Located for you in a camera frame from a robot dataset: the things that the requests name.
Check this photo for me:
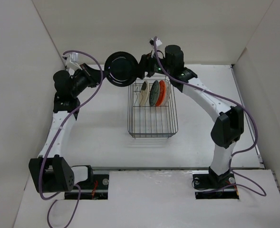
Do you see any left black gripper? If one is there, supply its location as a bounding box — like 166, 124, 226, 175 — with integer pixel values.
70, 63, 108, 97

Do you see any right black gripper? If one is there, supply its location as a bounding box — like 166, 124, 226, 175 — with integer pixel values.
128, 50, 173, 79

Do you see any black plate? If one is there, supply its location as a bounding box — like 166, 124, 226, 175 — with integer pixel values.
104, 51, 138, 87

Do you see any cream plate with flowers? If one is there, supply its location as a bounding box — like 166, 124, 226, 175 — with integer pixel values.
138, 81, 150, 106

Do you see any blue patterned plate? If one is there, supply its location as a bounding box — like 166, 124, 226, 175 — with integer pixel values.
149, 80, 160, 106

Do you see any orange plate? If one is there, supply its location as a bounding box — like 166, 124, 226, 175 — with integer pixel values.
155, 80, 166, 106

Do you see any clear glass plate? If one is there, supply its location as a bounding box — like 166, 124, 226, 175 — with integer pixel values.
163, 81, 171, 106

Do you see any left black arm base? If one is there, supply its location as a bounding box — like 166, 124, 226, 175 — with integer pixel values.
78, 170, 109, 200

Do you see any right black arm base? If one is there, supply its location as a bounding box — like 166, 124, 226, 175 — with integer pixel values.
192, 173, 239, 200

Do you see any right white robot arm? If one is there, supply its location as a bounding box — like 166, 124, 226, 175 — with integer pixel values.
138, 45, 244, 190

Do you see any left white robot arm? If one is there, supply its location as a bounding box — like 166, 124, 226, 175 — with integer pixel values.
29, 64, 109, 193

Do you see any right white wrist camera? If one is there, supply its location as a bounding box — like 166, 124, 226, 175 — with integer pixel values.
149, 38, 163, 49

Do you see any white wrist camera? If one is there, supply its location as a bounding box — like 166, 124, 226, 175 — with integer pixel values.
149, 38, 163, 49
63, 52, 81, 71

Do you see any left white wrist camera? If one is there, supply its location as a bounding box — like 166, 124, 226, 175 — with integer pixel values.
63, 52, 81, 71

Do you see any grey wire dish rack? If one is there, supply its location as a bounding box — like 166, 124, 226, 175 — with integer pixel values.
127, 75, 178, 138

